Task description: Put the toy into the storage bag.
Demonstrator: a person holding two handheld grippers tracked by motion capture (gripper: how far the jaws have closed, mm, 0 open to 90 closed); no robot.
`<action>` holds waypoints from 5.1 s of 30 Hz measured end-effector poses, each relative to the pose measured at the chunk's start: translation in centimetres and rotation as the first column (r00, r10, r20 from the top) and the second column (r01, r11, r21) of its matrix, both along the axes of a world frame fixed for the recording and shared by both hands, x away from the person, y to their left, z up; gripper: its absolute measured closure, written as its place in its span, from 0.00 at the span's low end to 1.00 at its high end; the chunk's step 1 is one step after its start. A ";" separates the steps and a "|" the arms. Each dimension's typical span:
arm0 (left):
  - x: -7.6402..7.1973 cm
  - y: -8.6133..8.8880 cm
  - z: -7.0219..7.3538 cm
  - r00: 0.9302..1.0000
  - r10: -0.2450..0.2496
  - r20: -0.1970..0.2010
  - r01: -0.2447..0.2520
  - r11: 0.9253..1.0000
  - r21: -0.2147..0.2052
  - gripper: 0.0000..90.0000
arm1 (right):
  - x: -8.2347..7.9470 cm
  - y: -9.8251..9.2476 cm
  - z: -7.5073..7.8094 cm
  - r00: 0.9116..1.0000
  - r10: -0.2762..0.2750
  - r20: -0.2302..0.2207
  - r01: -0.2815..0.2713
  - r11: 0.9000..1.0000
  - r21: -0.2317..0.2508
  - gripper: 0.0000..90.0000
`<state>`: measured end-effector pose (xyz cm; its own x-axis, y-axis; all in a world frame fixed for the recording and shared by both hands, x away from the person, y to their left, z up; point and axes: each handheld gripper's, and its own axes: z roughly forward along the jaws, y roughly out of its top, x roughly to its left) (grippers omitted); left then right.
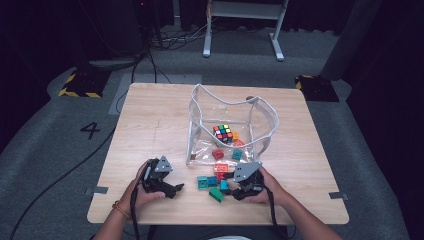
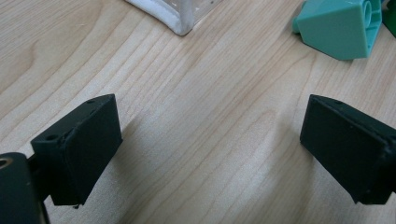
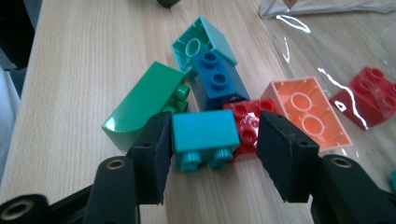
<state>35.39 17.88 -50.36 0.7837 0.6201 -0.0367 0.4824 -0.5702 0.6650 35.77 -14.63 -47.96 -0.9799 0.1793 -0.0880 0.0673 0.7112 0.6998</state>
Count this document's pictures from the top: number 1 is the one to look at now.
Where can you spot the orange toy block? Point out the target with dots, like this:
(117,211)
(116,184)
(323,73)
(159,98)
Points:
(235,135)

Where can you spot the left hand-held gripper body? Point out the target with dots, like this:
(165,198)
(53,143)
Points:
(153,180)

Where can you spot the grey tape strip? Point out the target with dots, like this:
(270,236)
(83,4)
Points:
(338,195)
(96,190)

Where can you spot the multicoloured puzzle cube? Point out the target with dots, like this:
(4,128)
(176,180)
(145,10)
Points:
(223,133)

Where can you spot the green toy block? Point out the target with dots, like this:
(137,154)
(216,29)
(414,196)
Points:
(216,194)

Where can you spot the red toy block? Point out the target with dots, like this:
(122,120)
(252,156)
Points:
(218,154)
(221,176)

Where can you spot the person's white clothing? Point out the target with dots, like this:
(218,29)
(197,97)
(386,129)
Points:
(230,238)

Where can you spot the pink toy block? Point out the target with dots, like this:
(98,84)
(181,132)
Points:
(239,143)

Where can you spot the clear plastic bag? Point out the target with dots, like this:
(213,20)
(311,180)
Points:
(206,113)

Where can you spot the teal toy block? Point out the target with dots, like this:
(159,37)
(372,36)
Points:
(237,154)

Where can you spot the white metal desk frame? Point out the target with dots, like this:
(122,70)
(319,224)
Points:
(245,10)

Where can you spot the person's left hand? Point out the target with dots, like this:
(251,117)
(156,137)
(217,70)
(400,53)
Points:
(135,196)

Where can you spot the black equipment cabinet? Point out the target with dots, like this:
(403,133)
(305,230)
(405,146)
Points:
(116,30)

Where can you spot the mint toy block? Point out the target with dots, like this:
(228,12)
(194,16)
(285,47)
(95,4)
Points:
(202,182)

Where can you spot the grey round sticker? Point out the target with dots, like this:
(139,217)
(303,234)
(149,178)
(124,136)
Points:
(250,98)

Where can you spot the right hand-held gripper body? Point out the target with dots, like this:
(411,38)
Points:
(250,183)

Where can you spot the grey padded post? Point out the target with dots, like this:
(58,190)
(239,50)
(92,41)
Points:
(350,40)

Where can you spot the cyan toy block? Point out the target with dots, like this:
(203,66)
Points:
(224,185)

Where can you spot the person's right hand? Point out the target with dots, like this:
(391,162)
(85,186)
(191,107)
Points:
(271,191)

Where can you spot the black yellow striped floor mat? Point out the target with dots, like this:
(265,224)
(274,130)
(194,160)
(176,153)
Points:
(316,88)
(85,85)

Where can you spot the blue toy block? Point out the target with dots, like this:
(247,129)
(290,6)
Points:
(212,181)

